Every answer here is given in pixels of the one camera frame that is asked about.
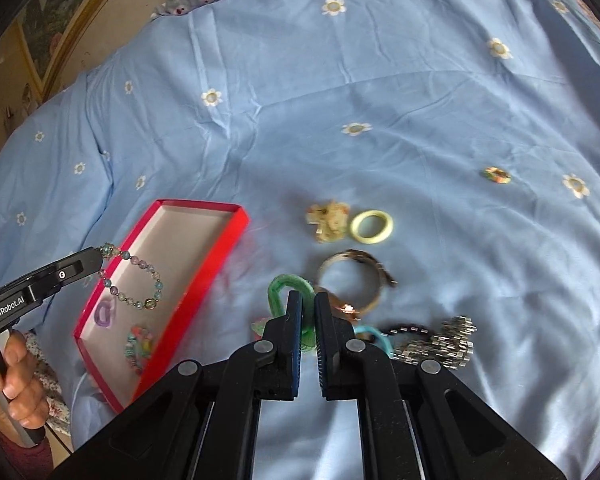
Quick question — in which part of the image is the blue ring bangle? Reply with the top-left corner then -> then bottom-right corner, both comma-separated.
352,324 -> 393,358

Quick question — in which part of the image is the gold ring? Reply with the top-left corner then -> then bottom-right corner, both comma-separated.
480,166 -> 512,185

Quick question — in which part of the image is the green hair clip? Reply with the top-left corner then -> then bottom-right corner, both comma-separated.
252,272 -> 321,353

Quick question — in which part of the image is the black cable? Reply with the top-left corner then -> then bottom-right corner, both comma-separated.
44,425 -> 76,458

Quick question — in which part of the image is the yellow claw hair clip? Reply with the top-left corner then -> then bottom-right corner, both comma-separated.
305,201 -> 351,243

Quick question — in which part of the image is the blue flower print bedsheet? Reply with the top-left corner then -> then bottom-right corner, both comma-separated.
0,0 -> 600,480

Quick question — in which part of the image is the gold wrist watch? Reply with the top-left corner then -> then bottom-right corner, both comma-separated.
315,249 -> 398,321

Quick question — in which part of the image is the cream wooden headboard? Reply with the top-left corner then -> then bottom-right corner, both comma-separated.
0,25 -> 43,171

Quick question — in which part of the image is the small floral print cloth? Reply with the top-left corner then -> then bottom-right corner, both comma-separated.
22,330 -> 73,436

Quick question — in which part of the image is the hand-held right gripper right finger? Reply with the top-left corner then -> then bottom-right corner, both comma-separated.
314,291 -> 567,480

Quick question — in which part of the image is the gold framed painting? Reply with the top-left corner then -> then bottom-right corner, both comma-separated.
15,0 -> 176,103

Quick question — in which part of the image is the person's left hand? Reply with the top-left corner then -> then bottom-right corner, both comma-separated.
0,330 -> 51,431

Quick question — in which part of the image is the pastel beaded bracelet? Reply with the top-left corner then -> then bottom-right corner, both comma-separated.
98,242 -> 165,311

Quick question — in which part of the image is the pale yellow ring bangle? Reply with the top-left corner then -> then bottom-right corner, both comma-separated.
351,210 -> 394,244

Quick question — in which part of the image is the red jewelry box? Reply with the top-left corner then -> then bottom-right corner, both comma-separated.
74,199 -> 251,415

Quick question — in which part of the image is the black beaded bracelet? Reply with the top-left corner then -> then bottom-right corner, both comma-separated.
380,322 -> 448,342

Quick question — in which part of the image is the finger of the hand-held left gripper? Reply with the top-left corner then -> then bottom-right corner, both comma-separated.
29,247 -> 106,295

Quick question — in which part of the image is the purple hair clip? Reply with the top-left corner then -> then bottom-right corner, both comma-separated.
94,299 -> 118,331

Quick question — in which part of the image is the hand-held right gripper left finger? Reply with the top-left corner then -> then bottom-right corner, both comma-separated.
47,290 -> 304,480

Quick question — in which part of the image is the silver chain bracelet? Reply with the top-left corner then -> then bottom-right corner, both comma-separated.
392,316 -> 478,372

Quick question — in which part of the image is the colourful beaded bracelet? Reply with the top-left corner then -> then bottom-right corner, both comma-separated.
124,325 -> 156,373

